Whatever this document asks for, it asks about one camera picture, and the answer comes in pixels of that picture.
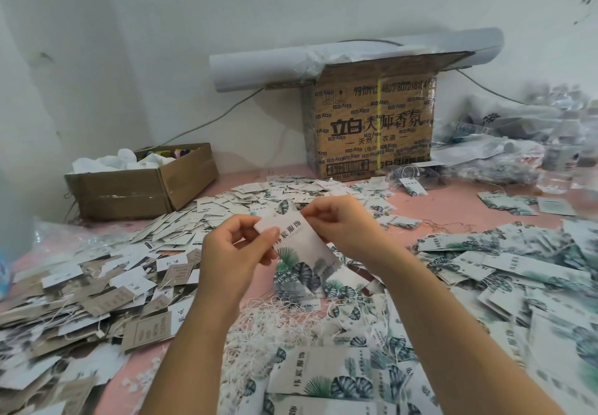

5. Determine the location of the blue tissue pack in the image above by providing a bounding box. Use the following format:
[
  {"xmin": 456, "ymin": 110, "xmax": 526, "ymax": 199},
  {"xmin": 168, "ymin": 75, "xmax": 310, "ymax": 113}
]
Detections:
[{"xmin": 0, "ymin": 251, "xmax": 12, "ymax": 299}]

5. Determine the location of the pile of brown white tags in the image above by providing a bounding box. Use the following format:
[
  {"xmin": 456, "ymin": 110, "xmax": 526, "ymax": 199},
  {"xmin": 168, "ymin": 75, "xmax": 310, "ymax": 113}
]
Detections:
[{"xmin": 0, "ymin": 234, "xmax": 211, "ymax": 415}]

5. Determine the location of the pile of white strings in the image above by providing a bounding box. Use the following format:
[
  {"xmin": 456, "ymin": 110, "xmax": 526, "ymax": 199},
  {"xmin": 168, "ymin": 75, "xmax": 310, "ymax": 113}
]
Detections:
[{"xmin": 126, "ymin": 302, "xmax": 319, "ymax": 415}]

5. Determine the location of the white crumpled material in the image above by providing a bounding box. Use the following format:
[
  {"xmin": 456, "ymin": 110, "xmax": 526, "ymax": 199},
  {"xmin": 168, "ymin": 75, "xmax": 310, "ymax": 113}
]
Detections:
[{"xmin": 71, "ymin": 148, "xmax": 177, "ymax": 174}]

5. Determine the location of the black cable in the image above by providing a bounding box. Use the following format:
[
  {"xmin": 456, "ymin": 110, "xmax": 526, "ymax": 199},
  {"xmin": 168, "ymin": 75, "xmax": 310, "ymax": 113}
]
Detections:
[{"xmin": 149, "ymin": 87, "xmax": 267, "ymax": 150}]

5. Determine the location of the large printed cardboard box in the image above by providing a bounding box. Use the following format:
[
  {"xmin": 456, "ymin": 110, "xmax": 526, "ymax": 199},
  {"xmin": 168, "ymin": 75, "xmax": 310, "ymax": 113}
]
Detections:
[{"xmin": 300, "ymin": 51, "xmax": 476, "ymax": 182}]

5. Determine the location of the clear plastic bag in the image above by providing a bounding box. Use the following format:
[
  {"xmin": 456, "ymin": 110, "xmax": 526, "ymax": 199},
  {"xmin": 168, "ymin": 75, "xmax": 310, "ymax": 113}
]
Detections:
[{"xmin": 30, "ymin": 221, "xmax": 106, "ymax": 262}]

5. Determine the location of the pile of green leaf tags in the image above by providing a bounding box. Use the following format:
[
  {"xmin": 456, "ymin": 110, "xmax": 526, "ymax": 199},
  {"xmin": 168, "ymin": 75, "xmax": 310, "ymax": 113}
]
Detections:
[{"xmin": 234, "ymin": 223, "xmax": 598, "ymax": 415}]

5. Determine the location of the single white leaf print tag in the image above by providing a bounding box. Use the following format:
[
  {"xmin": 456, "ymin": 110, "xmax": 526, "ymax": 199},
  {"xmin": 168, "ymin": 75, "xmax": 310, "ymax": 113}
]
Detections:
[{"xmin": 254, "ymin": 209, "xmax": 342, "ymax": 299}]

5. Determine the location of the person's right forearm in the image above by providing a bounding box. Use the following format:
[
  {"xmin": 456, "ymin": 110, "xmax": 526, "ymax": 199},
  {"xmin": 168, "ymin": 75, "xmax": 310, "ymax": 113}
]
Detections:
[{"xmin": 374, "ymin": 251, "xmax": 566, "ymax": 415}]

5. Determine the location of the person's left forearm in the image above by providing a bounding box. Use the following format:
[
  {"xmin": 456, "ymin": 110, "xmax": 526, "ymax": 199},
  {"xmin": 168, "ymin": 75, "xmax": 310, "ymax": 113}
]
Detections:
[{"xmin": 140, "ymin": 307, "xmax": 249, "ymax": 415}]

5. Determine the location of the person's right hand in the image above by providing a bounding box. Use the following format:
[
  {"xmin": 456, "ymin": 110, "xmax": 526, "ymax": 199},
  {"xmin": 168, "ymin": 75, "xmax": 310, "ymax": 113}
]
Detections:
[{"xmin": 301, "ymin": 194, "xmax": 407, "ymax": 273}]

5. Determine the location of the person's left hand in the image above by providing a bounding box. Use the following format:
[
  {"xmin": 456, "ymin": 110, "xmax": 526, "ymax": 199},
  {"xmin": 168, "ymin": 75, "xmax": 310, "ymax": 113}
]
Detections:
[{"xmin": 198, "ymin": 214, "xmax": 282, "ymax": 322}]

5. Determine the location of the white roll in plastic wrap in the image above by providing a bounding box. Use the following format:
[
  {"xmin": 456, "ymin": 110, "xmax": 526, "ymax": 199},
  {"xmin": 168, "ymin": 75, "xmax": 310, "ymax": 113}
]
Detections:
[{"xmin": 210, "ymin": 27, "xmax": 506, "ymax": 93}]

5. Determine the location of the heap of clear plastic bags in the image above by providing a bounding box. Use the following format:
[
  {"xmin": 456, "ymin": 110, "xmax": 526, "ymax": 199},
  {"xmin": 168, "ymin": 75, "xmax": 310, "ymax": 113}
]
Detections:
[{"xmin": 434, "ymin": 83, "xmax": 598, "ymax": 196}]

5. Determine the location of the heap of small tags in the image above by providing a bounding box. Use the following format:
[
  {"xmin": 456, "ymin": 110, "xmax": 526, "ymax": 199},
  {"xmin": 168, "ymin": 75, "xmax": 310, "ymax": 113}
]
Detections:
[{"xmin": 126, "ymin": 174, "xmax": 424, "ymax": 245}]

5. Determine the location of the small open cardboard box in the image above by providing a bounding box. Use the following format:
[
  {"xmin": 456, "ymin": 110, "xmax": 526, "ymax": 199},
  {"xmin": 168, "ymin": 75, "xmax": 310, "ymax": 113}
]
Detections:
[{"xmin": 64, "ymin": 143, "xmax": 220, "ymax": 222}]

